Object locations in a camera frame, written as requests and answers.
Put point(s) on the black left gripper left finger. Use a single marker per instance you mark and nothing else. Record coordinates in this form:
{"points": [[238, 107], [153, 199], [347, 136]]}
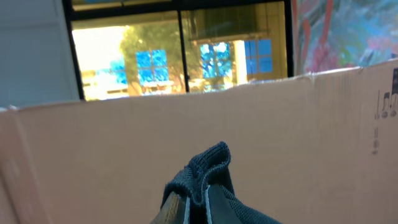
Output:
{"points": [[173, 211]]}

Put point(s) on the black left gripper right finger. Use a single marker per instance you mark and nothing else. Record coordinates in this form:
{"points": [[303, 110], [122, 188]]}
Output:
{"points": [[223, 207]]}

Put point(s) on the black t-shirt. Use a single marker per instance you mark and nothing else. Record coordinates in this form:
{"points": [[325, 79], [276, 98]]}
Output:
{"points": [[204, 169]]}

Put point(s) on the black framed window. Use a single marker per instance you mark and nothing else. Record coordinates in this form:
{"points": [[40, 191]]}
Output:
{"points": [[173, 47]]}

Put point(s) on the brown cardboard wall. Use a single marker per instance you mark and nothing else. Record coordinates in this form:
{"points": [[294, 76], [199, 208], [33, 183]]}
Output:
{"points": [[313, 149]]}

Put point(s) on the colourful wall mural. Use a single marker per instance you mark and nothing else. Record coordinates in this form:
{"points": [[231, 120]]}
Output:
{"points": [[333, 34]]}

